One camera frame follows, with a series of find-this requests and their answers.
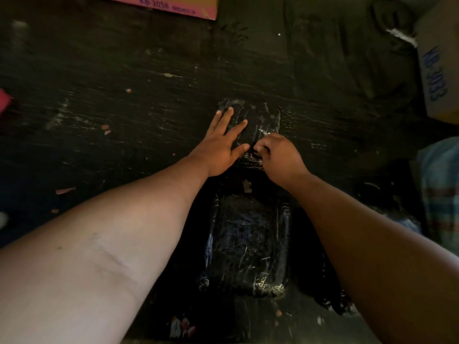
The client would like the person's left hand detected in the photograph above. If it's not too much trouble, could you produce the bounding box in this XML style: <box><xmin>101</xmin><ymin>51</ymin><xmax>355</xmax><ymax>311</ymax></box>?
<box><xmin>187</xmin><ymin>107</ymin><xmax>251</xmax><ymax>178</ymax></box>

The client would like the person's right hand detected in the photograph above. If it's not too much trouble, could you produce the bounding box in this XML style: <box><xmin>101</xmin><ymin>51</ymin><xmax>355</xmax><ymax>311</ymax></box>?
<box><xmin>253</xmin><ymin>132</ymin><xmax>311</xmax><ymax>192</ymax></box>

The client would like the small black plastic-wrapped packet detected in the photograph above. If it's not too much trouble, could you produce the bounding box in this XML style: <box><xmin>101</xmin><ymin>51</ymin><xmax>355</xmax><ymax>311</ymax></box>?
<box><xmin>217</xmin><ymin>98</ymin><xmax>282</xmax><ymax>169</ymax></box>

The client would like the person's left forearm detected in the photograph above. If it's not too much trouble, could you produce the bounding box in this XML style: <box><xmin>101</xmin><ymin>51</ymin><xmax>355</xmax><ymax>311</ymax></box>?
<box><xmin>0</xmin><ymin>155</ymin><xmax>211</xmax><ymax>344</ymax></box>

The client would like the person's right forearm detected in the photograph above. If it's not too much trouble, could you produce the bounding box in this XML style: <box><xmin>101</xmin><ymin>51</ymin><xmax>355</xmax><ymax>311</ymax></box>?
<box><xmin>287</xmin><ymin>171</ymin><xmax>459</xmax><ymax>344</ymax></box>

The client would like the large black plastic-wrapped packet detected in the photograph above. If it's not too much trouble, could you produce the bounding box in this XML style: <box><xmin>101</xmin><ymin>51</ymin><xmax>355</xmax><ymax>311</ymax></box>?
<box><xmin>199</xmin><ymin>191</ymin><xmax>292</xmax><ymax>298</ymax></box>

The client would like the pink cardboard box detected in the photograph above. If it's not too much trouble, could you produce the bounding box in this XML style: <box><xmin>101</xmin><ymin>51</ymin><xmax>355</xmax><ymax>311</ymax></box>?
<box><xmin>93</xmin><ymin>0</ymin><xmax>219</xmax><ymax>21</ymax></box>

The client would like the white paper strip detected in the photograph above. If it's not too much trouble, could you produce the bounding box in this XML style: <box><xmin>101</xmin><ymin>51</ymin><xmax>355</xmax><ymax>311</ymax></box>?
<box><xmin>386</xmin><ymin>28</ymin><xmax>419</xmax><ymax>49</ymax></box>

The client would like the plaid cloth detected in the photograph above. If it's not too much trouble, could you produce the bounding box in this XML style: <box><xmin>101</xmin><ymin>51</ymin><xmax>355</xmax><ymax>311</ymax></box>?
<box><xmin>415</xmin><ymin>136</ymin><xmax>459</xmax><ymax>256</ymax></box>

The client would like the colourful small wrapper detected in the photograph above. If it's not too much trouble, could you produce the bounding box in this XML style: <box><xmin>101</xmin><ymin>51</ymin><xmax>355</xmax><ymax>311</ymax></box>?
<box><xmin>169</xmin><ymin>316</ymin><xmax>197</xmax><ymax>339</ymax></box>

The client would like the white cardboard box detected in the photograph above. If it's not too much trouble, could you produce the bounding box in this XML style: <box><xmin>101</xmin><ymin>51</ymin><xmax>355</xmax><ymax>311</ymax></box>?
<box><xmin>413</xmin><ymin>0</ymin><xmax>459</xmax><ymax>125</ymax></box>

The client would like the pink object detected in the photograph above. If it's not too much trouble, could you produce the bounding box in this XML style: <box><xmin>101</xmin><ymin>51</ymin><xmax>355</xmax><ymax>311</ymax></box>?
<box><xmin>0</xmin><ymin>87</ymin><xmax>14</xmax><ymax>114</ymax></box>

